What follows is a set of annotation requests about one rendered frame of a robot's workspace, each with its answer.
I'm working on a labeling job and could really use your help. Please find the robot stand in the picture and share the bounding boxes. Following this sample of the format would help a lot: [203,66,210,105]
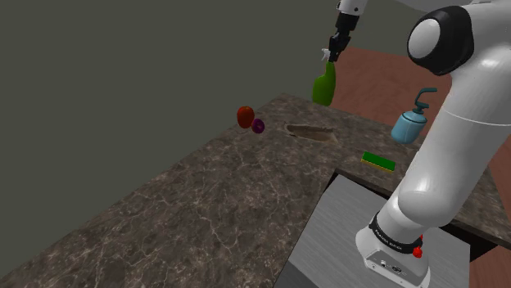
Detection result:
[272,174,472,288]

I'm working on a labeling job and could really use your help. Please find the blue soap dispenser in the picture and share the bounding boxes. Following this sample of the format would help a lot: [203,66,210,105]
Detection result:
[391,88,438,145]

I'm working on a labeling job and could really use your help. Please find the green and yellow sponge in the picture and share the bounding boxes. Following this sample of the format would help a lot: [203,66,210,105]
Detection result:
[360,151,396,173]

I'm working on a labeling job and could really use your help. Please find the red apple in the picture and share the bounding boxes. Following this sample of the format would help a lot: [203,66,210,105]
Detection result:
[236,105,256,129]

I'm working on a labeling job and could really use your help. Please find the green spray bottle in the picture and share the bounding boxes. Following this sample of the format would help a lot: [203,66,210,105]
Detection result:
[312,47,337,107]

